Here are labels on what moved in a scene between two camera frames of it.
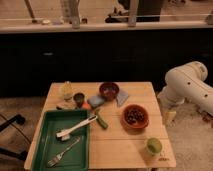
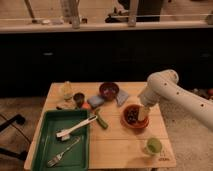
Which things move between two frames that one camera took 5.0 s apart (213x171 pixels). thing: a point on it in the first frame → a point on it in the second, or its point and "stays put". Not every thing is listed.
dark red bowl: [109, 90] stays put
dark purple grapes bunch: [134, 115] stays put
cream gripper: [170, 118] → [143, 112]
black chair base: [19, 119] stays put
